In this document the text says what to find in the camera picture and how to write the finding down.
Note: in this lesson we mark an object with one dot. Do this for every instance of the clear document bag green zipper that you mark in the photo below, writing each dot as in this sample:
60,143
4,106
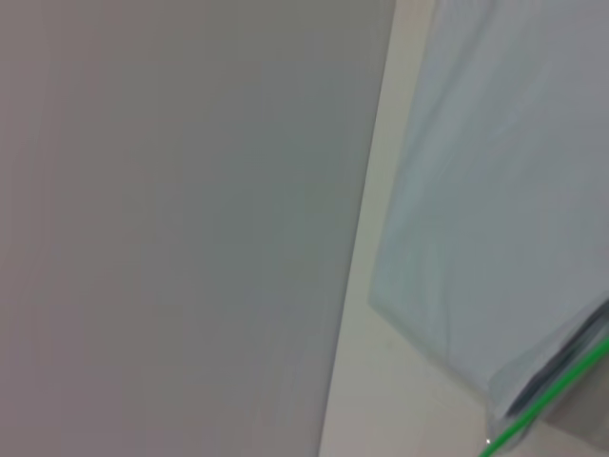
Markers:
490,200

